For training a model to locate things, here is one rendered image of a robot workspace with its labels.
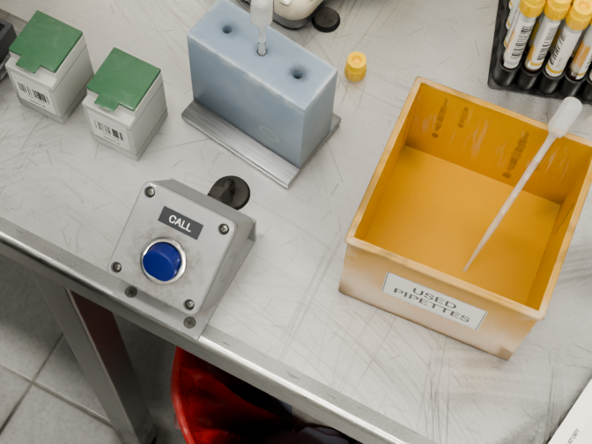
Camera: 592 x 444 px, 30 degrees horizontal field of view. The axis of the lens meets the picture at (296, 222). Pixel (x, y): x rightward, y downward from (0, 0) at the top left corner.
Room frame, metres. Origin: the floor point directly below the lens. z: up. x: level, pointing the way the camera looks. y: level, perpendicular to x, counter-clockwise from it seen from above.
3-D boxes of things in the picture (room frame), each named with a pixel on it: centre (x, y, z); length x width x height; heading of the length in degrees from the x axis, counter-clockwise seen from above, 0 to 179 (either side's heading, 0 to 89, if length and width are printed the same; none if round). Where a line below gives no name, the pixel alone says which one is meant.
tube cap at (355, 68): (0.46, -0.04, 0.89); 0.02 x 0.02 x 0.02
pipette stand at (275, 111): (0.41, 0.03, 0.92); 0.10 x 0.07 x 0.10; 59
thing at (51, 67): (0.42, 0.19, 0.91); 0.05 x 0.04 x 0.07; 157
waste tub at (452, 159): (0.31, -0.12, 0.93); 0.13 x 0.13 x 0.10; 71
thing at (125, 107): (0.39, 0.13, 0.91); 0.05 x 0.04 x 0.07; 157
